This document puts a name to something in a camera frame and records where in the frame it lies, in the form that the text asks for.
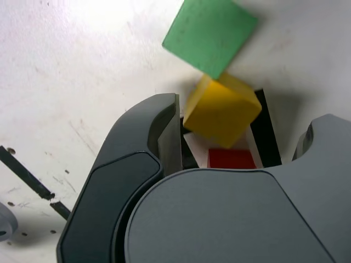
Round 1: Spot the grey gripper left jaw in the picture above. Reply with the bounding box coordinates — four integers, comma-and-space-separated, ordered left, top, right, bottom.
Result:
56, 93, 184, 263

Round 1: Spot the green cube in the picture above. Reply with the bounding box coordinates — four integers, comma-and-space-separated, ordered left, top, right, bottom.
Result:
161, 0, 259, 81

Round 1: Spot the black tape square outline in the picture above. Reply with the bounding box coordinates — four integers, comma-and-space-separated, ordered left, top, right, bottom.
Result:
179, 88, 283, 170

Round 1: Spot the red cube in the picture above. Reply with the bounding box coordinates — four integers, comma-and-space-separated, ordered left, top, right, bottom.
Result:
207, 148, 257, 170

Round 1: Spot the yellow cube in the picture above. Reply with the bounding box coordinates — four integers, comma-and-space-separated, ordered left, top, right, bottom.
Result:
183, 71, 262, 150

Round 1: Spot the black tape strip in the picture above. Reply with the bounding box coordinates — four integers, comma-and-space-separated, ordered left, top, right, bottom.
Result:
0, 145, 72, 221

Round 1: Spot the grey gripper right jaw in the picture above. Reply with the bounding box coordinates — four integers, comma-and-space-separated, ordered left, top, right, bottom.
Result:
124, 113, 351, 263

